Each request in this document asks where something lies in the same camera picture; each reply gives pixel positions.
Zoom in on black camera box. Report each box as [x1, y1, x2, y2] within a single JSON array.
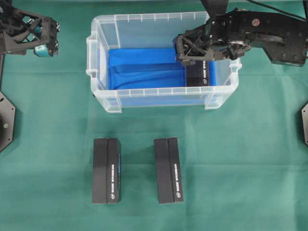
[[154, 137, 184, 204], [92, 139, 121, 204], [186, 61, 210, 87]]

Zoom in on green table cloth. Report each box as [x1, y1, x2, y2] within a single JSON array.
[[0, 0, 308, 231]]

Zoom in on black cable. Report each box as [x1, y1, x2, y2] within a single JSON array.
[[245, 0, 308, 22]]

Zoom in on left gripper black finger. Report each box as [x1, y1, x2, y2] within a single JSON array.
[[0, 7, 60, 57]]

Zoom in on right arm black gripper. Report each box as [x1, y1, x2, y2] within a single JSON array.
[[173, 9, 308, 66]]

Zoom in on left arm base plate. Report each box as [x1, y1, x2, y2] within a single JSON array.
[[0, 92, 15, 152]]

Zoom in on clear plastic storage bin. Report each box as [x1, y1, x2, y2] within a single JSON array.
[[86, 12, 242, 113]]

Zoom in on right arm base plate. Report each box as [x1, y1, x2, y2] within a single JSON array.
[[301, 103, 308, 145]]

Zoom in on blue liner sheet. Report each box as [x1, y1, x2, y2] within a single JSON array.
[[108, 48, 216, 108]]

